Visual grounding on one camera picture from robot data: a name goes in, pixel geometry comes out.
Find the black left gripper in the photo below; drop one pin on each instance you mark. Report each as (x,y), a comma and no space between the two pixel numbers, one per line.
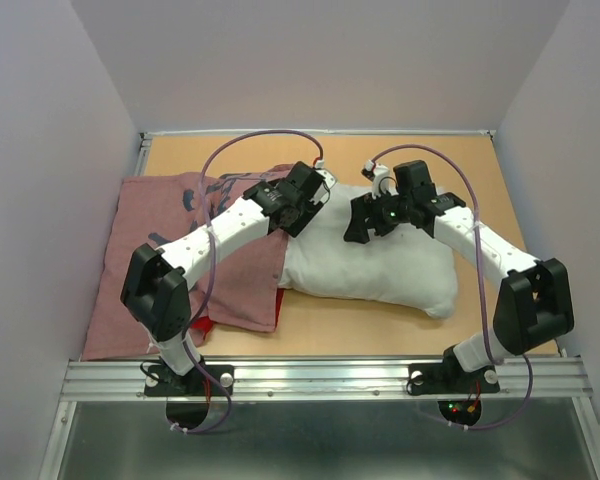
(310,209)

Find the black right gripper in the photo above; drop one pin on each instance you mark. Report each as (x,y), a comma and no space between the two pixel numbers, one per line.
(362,208)

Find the white pillow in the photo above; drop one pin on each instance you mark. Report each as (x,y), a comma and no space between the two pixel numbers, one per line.
(406,267)

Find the pink pillowcase with dark print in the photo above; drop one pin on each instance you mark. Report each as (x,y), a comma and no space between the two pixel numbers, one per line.
(157,210)

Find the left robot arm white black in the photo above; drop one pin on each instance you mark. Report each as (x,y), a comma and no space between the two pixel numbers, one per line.
(200,250)

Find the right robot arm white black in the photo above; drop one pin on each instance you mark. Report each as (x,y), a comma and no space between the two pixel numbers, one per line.
(533,305)

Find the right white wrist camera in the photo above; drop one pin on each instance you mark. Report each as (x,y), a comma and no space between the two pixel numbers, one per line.
(379,176)

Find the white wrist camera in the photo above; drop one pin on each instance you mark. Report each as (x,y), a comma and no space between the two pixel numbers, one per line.
(379,176)
(328,180)

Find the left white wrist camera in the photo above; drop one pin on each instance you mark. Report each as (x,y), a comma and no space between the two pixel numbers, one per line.
(328,180)

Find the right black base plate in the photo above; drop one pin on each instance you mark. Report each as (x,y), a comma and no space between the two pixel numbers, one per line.
(432,378)

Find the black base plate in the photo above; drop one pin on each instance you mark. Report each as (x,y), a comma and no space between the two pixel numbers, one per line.
(161,382)
(432,378)

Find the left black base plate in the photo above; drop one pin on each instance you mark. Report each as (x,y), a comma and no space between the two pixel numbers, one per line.
(161,382)

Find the aluminium frame rail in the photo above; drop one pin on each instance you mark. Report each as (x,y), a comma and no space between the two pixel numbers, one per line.
(344,412)

